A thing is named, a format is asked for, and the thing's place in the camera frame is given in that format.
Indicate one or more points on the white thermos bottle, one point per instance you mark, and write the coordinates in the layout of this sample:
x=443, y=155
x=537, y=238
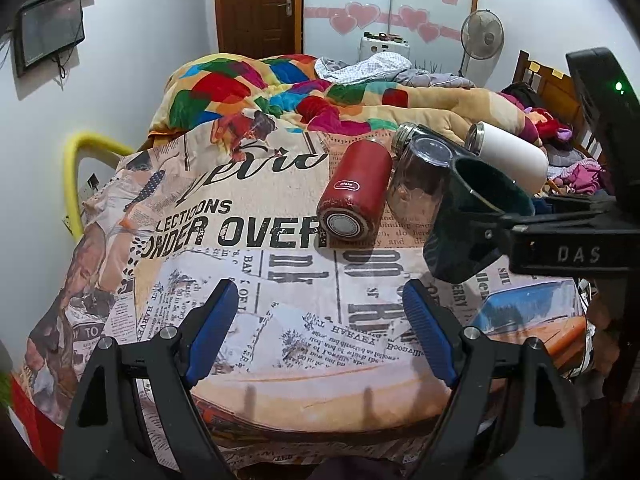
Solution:
x=520, y=160

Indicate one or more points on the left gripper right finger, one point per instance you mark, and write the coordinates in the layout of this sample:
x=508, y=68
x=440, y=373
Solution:
x=510, y=414

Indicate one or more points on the brown wooden door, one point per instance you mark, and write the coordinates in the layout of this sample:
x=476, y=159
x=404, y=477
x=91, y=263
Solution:
x=259, y=28

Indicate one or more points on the red thermos bottle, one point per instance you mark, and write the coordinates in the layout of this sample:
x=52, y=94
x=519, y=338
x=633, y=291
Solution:
x=352, y=203

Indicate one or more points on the white patterned cloth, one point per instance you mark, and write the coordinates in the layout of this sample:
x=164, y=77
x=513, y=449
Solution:
x=380, y=66

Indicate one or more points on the colourful patchwork quilt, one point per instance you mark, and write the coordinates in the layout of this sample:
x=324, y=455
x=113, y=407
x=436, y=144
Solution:
x=287, y=87

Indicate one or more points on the newspaper print bed sheet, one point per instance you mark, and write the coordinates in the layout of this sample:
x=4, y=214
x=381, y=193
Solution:
x=320, y=359

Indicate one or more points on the dark green cup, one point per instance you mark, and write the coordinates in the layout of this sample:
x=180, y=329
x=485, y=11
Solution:
x=463, y=240

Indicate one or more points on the small black wall monitor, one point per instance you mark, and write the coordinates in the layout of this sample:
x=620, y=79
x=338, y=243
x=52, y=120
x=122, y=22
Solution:
x=47, y=31

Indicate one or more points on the wooden headboard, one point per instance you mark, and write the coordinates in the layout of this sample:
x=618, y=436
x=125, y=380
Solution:
x=557, y=91

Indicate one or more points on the white cabinet with clutter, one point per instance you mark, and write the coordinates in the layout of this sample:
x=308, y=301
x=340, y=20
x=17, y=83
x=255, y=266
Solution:
x=371, y=44

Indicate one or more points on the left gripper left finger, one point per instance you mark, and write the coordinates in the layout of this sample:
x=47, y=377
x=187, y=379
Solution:
x=105, y=436

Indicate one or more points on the red bag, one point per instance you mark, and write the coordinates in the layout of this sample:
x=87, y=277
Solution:
x=44, y=436

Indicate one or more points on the black thermos bottle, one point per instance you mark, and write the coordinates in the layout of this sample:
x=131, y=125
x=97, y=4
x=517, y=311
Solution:
x=409, y=130

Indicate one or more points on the standing electric fan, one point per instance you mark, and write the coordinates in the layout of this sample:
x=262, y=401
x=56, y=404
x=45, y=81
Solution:
x=482, y=37

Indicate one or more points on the frosted glass wardrobe doors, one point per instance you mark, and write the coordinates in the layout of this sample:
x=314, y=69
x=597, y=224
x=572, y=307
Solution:
x=431, y=28

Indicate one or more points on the clear glass cup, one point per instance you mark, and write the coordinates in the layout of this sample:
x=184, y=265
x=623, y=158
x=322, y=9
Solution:
x=418, y=183

